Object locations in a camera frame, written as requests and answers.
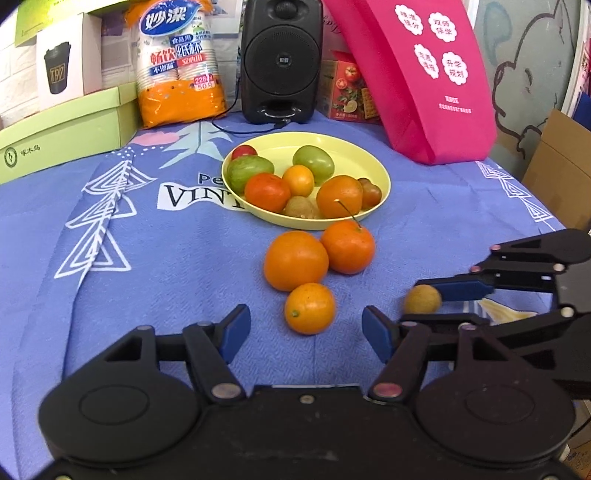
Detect blue patterned tablecloth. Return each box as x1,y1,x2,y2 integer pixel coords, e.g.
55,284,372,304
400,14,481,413
0,111,573,480

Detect small yellow orange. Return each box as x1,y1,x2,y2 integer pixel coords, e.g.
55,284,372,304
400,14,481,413
284,282,337,336
281,165,315,197

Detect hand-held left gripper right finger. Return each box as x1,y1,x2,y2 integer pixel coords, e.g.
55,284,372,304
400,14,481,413
362,305,522,403

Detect cardboard box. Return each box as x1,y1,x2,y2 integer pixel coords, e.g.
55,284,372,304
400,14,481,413
522,108,591,222

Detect large green gift box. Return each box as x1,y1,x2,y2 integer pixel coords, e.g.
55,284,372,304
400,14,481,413
14,0,130,47

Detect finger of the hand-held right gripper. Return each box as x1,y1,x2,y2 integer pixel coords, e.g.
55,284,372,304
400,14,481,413
399,305,591,398
414,228,591,303

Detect brown cherry tomato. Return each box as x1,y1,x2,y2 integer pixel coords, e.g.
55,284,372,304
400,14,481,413
358,178,383,210

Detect black speaker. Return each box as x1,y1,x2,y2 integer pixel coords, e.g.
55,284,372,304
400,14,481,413
240,0,324,125

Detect red-orange tomato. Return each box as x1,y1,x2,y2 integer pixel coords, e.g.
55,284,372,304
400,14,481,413
244,172,292,214

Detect orange paper cup pack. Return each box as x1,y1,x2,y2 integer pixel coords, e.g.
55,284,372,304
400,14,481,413
124,0,228,129

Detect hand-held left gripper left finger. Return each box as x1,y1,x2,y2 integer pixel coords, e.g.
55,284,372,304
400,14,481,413
62,304,252,407

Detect red snack box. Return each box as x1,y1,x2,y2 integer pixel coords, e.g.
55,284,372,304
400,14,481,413
318,59,382,125

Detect white cup box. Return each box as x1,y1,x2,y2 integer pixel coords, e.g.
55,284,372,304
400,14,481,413
36,12,103,112

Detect striped green tomato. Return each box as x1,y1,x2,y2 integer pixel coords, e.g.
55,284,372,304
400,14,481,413
225,155,276,195

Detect large orange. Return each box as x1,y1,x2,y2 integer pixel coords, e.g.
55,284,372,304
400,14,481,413
263,230,330,292

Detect yellow plastic plate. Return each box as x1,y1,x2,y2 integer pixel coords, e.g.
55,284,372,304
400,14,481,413
221,131,392,231

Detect plain green tomato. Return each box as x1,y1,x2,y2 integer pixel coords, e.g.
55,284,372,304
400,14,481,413
292,145,335,182

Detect light green lidded box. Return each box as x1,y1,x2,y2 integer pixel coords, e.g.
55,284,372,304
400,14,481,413
0,84,141,185

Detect pink tote bag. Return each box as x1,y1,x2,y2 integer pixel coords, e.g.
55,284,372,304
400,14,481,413
322,0,498,166

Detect black speaker cable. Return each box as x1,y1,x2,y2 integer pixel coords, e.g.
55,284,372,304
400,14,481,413
211,95,291,137

